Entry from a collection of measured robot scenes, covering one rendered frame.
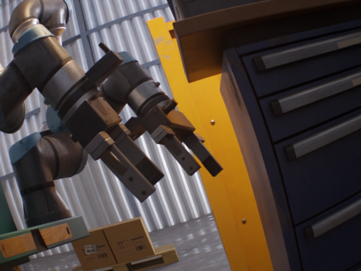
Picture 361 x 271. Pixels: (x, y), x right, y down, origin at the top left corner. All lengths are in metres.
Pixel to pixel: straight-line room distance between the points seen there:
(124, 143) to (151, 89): 0.38
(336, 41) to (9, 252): 0.74
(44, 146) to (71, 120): 0.64
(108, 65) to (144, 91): 0.46
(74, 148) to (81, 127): 0.70
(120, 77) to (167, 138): 0.20
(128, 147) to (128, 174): 0.14
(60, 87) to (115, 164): 0.15
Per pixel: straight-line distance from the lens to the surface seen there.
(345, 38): 0.95
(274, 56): 0.91
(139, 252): 5.78
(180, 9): 0.95
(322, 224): 0.91
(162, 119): 1.25
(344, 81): 0.93
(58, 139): 1.52
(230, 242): 2.00
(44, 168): 1.44
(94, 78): 0.86
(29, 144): 1.44
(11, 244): 1.09
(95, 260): 5.83
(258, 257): 2.05
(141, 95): 1.31
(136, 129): 1.33
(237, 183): 2.02
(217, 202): 1.98
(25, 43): 0.90
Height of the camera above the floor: 0.72
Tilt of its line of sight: 4 degrees up
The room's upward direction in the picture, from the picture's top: 19 degrees counter-clockwise
